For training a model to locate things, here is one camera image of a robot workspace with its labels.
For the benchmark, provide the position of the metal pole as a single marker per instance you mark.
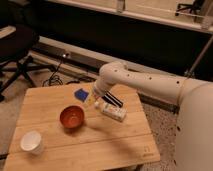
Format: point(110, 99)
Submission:
point(190, 71)

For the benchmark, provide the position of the white box with label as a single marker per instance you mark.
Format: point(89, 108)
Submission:
point(111, 111)

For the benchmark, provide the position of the black office chair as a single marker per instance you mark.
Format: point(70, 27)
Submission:
point(14, 57)

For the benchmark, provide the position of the white paper cup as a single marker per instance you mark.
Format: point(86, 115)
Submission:
point(32, 142)

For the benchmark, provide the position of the red ceramic bowl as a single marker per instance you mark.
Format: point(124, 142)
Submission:
point(72, 117)

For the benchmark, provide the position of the black chair base background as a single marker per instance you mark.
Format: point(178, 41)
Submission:
point(193, 8)

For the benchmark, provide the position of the blue sponge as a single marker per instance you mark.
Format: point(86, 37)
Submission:
point(81, 94)

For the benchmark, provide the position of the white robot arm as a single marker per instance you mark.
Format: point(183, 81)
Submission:
point(194, 140)

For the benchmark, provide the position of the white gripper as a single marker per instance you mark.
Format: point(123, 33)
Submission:
point(97, 91)

